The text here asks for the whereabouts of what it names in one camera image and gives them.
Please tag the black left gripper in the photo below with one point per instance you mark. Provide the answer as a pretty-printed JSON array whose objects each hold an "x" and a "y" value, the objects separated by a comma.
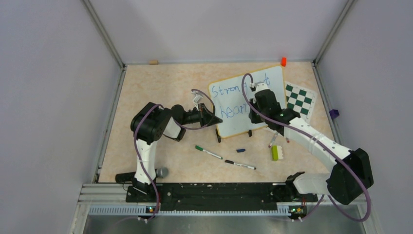
[{"x": 206, "y": 117}]

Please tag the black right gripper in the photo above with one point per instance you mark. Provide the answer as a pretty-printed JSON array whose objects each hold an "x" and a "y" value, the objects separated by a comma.
[{"x": 254, "y": 119}]

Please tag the yellow framed whiteboard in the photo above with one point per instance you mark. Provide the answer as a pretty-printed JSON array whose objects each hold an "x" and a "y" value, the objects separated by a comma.
[{"x": 232, "y": 107}]

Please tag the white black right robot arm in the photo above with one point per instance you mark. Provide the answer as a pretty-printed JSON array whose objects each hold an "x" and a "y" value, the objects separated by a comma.
[{"x": 349, "y": 171}]

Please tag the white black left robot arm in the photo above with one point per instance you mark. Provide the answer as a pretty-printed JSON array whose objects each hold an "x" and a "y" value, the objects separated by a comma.
[{"x": 153, "y": 122}]

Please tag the black whiteboard foot clip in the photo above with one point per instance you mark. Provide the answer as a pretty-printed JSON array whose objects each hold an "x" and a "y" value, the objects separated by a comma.
[{"x": 218, "y": 136}]

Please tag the green capped marker pen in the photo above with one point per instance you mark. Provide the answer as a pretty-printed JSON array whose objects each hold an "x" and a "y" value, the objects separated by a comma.
[{"x": 208, "y": 152}]

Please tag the purple capped marker pen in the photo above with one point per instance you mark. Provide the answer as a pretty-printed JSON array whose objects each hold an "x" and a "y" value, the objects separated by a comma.
[{"x": 272, "y": 140}]

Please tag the green white chess mat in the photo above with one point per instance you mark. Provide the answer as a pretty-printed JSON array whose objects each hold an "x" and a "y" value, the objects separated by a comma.
[{"x": 302, "y": 100}]

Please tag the black capped marker pen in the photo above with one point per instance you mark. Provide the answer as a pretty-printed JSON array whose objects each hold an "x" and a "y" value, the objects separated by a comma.
[{"x": 240, "y": 164}]

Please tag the orange red small block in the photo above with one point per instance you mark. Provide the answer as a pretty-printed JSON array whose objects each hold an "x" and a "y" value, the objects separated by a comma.
[{"x": 284, "y": 61}]

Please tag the green white toy brick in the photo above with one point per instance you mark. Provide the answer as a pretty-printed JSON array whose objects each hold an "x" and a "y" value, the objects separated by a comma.
[{"x": 276, "y": 153}]

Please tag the purple small object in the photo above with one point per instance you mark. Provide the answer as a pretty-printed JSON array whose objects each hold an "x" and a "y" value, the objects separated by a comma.
[{"x": 334, "y": 113}]

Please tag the small wooden block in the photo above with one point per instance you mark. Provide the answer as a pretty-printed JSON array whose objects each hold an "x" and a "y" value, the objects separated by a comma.
[{"x": 153, "y": 62}]

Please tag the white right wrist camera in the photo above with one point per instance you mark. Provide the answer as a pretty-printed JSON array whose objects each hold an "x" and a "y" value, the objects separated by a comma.
[{"x": 258, "y": 86}]

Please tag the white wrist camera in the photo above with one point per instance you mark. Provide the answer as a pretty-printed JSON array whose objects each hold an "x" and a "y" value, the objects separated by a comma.
[
  {"x": 258, "y": 86},
  {"x": 197, "y": 98}
]

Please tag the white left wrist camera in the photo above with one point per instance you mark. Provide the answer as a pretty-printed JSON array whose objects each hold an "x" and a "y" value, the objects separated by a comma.
[{"x": 197, "y": 98}]

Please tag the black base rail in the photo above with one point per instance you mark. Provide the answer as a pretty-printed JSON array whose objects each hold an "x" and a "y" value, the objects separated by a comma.
[{"x": 219, "y": 197}]

